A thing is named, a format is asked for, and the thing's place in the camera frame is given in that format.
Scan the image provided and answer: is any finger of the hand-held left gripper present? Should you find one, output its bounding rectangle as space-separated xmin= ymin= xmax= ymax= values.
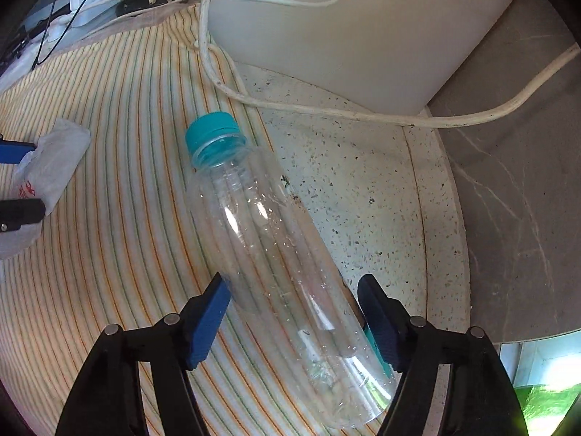
xmin=0 ymin=197 xmax=47 ymax=234
xmin=0 ymin=134 xmax=38 ymax=165

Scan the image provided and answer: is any black cable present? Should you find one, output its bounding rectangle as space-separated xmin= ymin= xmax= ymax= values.
xmin=32 ymin=0 xmax=89 ymax=71

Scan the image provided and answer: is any white appliance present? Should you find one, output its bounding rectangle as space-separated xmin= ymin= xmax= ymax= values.
xmin=211 ymin=0 xmax=527 ymax=116

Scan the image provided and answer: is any thick white cable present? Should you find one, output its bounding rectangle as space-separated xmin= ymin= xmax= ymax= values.
xmin=195 ymin=0 xmax=581 ymax=128

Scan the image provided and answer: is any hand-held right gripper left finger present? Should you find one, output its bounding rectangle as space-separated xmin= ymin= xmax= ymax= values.
xmin=54 ymin=272 xmax=233 ymax=436

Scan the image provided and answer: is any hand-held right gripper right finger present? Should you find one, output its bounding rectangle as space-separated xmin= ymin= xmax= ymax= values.
xmin=357 ymin=275 xmax=529 ymax=436

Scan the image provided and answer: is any green plastic bottle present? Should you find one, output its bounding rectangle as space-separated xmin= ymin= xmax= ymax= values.
xmin=513 ymin=384 xmax=581 ymax=436

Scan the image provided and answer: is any white wrapper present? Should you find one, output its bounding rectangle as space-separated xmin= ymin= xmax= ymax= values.
xmin=0 ymin=118 xmax=92 ymax=262

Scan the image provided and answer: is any clear plastic bottle teal cap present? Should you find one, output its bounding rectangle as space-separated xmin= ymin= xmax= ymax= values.
xmin=184 ymin=112 xmax=402 ymax=430

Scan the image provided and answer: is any striped towel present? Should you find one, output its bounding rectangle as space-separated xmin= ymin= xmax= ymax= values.
xmin=0 ymin=2 xmax=386 ymax=436

